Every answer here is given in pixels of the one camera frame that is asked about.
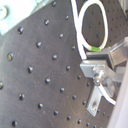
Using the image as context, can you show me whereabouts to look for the white cable with green band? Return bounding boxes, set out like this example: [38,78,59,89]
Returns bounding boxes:
[70,0,117,106]

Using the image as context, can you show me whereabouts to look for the black perforated breadboard plate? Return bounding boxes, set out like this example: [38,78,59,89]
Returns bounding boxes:
[0,0,128,128]

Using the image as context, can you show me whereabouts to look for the white robot housing edge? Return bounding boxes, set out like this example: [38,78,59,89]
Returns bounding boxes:
[107,62,128,128]

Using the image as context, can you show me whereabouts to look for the silver metal cable clip fixture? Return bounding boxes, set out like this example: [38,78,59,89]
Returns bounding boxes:
[80,37,128,116]

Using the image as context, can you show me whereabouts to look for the pale green metal bracket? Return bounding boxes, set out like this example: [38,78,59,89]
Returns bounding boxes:
[0,0,53,35]

